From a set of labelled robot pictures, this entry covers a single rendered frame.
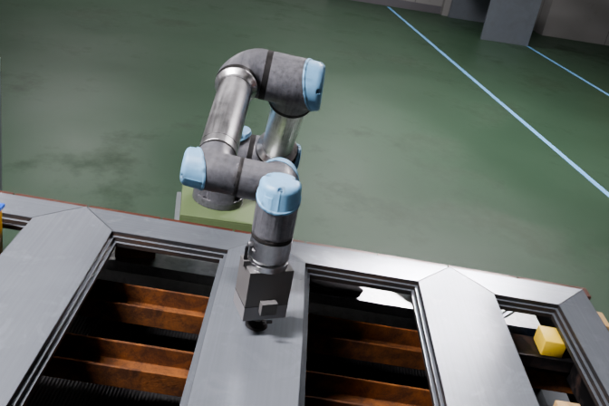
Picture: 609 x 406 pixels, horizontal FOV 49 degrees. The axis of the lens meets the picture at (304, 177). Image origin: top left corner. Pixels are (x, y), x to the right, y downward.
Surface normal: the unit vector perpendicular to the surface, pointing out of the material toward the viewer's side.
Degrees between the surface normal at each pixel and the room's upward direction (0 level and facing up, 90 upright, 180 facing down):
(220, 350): 5
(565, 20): 90
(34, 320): 0
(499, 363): 0
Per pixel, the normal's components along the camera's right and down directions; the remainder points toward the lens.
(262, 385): 0.17, -0.86
